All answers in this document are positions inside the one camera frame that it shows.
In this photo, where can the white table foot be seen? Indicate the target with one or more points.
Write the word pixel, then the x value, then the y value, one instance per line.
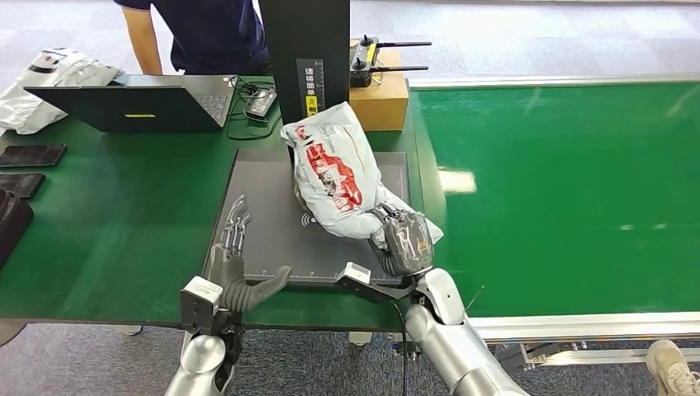
pixel 359 339

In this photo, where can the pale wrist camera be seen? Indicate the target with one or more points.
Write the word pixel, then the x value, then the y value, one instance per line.
pixel 199 303
pixel 358 275

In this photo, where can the black laptop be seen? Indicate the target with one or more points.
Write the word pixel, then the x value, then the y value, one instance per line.
pixel 137 106

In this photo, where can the aluminium conveyor frame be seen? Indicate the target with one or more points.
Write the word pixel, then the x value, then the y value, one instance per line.
pixel 574 328

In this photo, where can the black remote controller with antennas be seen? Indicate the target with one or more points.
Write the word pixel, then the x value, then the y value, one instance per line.
pixel 361 65

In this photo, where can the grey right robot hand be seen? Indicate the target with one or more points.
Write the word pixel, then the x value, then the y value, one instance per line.
pixel 404 243

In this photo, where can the green conveyor belt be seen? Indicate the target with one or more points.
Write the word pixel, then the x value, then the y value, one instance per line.
pixel 574 191

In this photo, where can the person's pale shoe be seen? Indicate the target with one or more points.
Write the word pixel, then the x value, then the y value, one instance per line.
pixel 672 371

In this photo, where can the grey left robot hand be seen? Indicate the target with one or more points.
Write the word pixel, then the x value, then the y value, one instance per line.
pixel 229 270

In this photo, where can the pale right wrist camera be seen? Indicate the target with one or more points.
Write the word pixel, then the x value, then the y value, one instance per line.
pixel 358 275

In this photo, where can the black scanning machine with column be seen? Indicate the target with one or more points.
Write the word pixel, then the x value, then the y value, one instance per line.
pixel 268 229

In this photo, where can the white crumpled poly mailer bag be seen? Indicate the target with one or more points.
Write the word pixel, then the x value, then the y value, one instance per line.
pixel 33 109

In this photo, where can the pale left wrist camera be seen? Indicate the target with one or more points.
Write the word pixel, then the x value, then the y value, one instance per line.
pixel 199 303

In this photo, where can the grey red-printed poly mailer package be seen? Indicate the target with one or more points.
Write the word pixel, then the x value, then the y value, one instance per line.
pixel 328 164

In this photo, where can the brown cardboard box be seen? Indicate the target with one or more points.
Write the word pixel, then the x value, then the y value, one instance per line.
pixel 383 104

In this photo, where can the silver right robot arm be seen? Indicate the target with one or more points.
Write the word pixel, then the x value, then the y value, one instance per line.
pixel 454 339

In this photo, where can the black flat rectangular pad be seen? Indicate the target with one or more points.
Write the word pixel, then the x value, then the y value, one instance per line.
pixel 32 156
pixel 21 186

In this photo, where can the black power adapter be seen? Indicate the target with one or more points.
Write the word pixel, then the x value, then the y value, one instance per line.
pixel 261 104

